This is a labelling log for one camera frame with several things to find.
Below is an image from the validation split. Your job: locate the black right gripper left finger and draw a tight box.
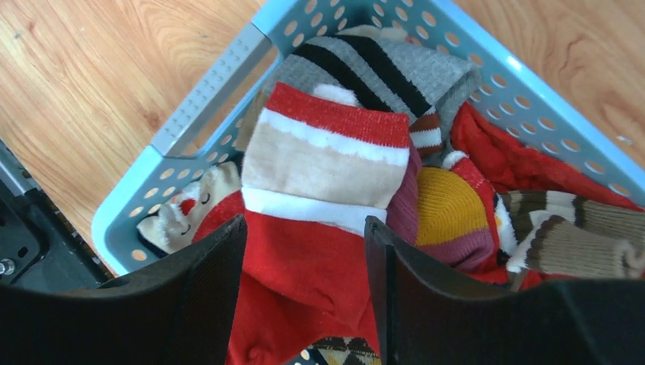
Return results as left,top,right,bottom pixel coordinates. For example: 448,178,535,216
1,215,247,364

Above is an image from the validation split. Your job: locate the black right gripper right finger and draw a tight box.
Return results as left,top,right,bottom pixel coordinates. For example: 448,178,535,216
364,216,644,364

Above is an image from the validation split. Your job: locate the red beige christmas sock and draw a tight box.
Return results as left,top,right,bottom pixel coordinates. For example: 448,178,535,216
226,82,410,364

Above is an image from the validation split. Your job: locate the yellow maroon sock in basket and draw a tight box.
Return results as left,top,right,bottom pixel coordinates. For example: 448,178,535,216
386,167,495,272

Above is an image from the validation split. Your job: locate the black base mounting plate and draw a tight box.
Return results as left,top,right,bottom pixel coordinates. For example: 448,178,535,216
0,138,114,294

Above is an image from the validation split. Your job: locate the brown beige striped sock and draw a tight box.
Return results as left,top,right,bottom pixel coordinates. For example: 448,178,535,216
498,190,644,279

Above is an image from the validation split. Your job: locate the blue plastic laundry basket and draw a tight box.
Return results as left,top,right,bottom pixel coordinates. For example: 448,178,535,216
91,0,645,365

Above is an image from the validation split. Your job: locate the grey black-striped sock in basket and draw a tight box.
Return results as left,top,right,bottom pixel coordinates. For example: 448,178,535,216
262,35,481,136

